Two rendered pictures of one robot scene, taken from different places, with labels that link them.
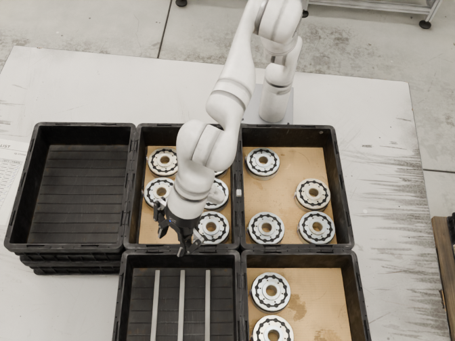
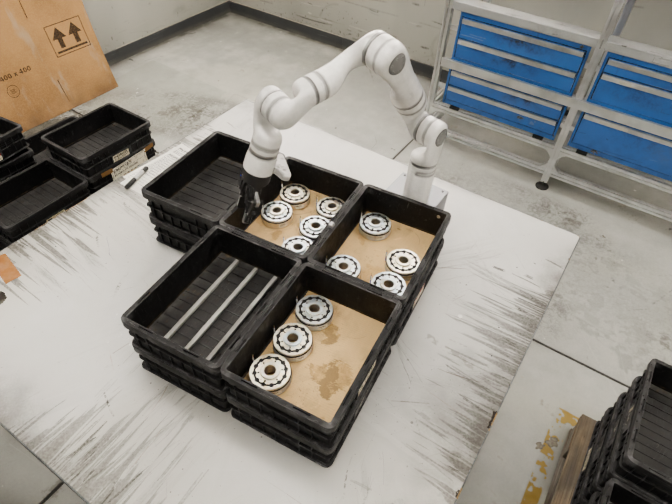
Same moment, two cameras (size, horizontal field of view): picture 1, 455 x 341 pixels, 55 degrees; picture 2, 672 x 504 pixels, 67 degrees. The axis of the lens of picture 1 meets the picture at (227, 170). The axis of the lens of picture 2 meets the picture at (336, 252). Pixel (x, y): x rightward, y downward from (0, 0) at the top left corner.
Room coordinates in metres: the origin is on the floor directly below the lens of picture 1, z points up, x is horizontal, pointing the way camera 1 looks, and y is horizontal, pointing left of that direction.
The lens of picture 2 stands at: (-0.39, -0.59, 1.97)
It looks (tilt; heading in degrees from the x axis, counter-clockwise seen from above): 46 degrees down; 29
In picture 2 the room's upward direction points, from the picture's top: 3 degrees clockwise
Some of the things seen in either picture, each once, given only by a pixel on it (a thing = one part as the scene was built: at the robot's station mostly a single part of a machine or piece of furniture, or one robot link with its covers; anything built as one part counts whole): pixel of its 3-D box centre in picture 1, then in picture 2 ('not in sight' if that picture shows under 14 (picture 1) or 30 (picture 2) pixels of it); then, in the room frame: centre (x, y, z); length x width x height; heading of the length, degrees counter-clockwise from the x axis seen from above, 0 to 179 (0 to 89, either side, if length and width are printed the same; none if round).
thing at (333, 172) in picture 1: (288, 191); (380, 250); (0.62, -0.18, 0.87); 0.40 x 0.30 x 0.11; 4
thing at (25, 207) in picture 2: not in sight; (42, 219); (0.42, 1.43, 0.31); 0.40 x 0.30 x 0.34; 178
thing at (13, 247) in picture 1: (76, 182); (216, 174); (0.57, 0.42, 0.92); 0.40 x 0.30 x 0.02; 4
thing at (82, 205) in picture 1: (80, 191); (218, 186); (0.57, 0.42, 0.87); 0.40 x 0.30 x 0.11; 4
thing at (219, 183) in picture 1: (211, 193); (315, 226); (0.60, 0.04, 0.86); 0.10 x 0.10 x 0.01
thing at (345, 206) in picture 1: (290, 183); (382, 238); (0.62, -0.18, 0.92); 0.40 x 0.30 x 0.02; 4
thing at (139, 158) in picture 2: not in sight; (132, 171); (0.83, 1.26, 0.41); 0.31 x 0.02 x 0.16; 178
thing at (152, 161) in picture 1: (164, 161); (294, 193); (0.70, 0.19, 0.86); 0.10 x 0.10 x 0.01
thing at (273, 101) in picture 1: (275, 95); (418, 181); (0.97, -0.14, 0.88); 0.09 x 0.09 x 0.17; 1
